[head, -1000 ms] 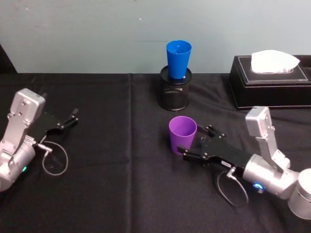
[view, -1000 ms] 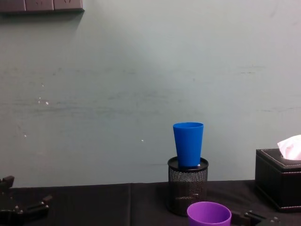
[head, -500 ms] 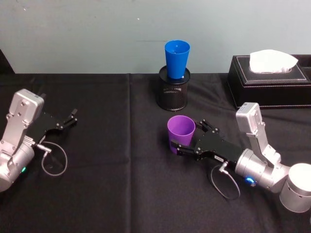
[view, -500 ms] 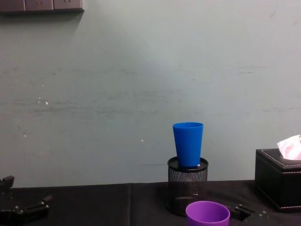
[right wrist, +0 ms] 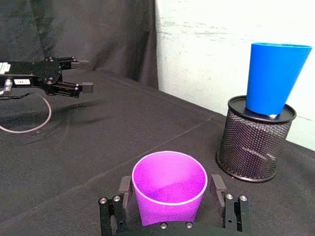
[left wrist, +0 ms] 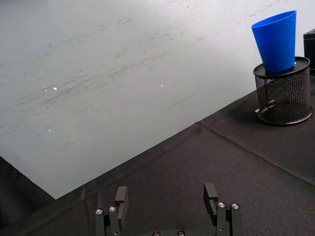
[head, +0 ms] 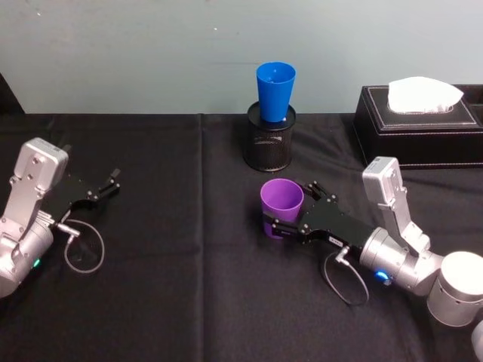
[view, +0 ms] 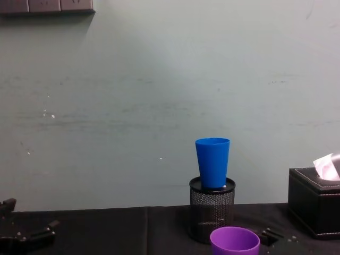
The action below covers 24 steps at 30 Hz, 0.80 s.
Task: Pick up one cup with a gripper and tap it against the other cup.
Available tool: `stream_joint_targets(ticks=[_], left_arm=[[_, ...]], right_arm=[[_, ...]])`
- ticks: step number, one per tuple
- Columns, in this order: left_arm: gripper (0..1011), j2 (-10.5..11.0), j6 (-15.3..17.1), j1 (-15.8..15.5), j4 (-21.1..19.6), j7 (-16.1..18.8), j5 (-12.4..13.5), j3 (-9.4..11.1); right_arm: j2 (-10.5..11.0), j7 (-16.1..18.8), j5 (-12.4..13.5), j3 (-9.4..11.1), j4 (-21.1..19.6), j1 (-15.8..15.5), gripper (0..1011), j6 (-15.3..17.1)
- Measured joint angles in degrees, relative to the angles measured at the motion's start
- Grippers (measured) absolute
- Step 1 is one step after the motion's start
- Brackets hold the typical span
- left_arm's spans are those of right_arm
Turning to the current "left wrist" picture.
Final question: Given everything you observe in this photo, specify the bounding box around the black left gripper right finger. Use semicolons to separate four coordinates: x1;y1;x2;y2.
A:
203;182;241;236

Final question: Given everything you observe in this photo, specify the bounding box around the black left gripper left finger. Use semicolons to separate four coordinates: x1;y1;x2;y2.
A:
94;185;129;236

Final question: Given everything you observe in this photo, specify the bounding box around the black table cloth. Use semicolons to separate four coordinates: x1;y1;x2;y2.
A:
0;75;315;236

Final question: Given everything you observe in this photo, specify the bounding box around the black mesh pen holder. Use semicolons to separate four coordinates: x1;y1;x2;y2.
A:
253;56;313;126

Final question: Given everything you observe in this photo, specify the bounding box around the blue plastic cup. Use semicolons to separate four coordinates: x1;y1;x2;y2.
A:
251;10;297;73

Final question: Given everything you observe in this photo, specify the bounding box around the black box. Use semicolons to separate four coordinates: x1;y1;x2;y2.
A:
303;28;315;72

